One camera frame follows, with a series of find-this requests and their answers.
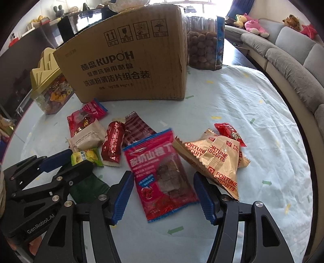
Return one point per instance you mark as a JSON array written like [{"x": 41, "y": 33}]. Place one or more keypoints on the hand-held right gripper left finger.
[{"x": 124, "y": 197}]

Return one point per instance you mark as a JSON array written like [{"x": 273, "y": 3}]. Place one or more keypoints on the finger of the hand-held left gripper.
[
  {"x": 55, "y": 159},
  {"x": 76, "y": 170}
]

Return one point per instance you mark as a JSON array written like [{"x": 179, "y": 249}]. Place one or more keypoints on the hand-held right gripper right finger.
[{"x": 203, "y": 199}]

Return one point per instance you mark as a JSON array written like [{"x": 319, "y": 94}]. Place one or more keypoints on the dark green snack packet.
[{"x": 87, "y": 189}]

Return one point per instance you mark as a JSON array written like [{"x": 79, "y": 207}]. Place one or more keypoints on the brown cardboard box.
[{"x": 126, "y": 63}]

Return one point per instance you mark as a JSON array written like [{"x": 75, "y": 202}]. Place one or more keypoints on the clear jar of brown snacks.
[{"x": 202, "y": 45}]

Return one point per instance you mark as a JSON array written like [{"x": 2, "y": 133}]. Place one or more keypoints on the person's left hand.
[{"x": 35, "y": 244}]

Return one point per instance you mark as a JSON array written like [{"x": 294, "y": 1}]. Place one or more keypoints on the small green yellow packet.
[{"x": 86, "y": 156}]

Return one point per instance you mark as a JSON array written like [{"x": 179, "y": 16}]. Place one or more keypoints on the beige snack packet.
[{"x": 86, "y": 137}]

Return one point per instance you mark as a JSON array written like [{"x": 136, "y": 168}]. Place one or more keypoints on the large red blue-edged packet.
[{"x": 157, "y": 177}]

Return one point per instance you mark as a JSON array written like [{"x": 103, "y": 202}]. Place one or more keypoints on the gold biscuit packet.
[
  {"x": 243, "y": 158},
  {"x": 215, "y": 161}
]

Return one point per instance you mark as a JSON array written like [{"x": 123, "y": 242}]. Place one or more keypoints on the dark red snack packet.
[{"x": 112, "y": 144}]

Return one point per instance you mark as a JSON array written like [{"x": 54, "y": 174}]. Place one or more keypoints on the red packet with blue edge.
[{"x": 81, "y": 117}]

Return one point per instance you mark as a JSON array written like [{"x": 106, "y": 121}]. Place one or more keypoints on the candy jar with golden lid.
[{"x": 50, "y": 97}]

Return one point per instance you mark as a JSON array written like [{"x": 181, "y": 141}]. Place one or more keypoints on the maroon striped snack packet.
[{"x": 136, "y": 129}]

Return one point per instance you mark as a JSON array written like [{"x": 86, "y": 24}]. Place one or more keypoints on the small red snack packet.
[{"x": 227, "y": 130}]

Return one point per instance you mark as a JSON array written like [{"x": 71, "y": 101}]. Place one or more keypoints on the black television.
[{"x": 20, "y": 65}]

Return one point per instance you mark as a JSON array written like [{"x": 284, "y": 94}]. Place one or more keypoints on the white printed cloth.
[{"x": 253, "y": 101}]

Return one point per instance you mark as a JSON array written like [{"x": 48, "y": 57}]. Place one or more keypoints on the black piano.
[{"x": 76, "y": 25}]

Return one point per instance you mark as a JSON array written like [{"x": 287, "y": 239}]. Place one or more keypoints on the yellow ribbon ornament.
[{"x": 40, "y": 19}]

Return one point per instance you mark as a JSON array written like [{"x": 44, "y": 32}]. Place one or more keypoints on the grey rabbit figure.
[{"x": 58, "y": 10}]

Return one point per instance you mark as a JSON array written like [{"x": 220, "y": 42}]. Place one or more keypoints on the white tiered snack stand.
[{"x": 126, "y": 5}]

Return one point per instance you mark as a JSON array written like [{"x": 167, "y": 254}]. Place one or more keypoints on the grey sofa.
[{"x": 291, "y": 50}]

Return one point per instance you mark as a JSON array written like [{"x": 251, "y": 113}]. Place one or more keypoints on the pink plush toy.
[{"x": 255, "y": 25}]

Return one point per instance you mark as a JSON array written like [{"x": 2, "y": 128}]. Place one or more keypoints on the yellow plush toy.
[{"x": 239, "y": 20}]

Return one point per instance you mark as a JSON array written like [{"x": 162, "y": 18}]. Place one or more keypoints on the dark blue curtain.
[{"x": 234, "y": 7}]

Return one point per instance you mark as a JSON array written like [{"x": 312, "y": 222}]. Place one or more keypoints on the brown plush toy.
[{"x": 292, "y": 22}]

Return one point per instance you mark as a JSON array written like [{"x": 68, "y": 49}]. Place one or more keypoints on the red star pillow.
[{"x": 310, "y": 31}]

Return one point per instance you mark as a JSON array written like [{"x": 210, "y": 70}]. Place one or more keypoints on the white camera on red base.
[{"x": 14, "y": 40}]

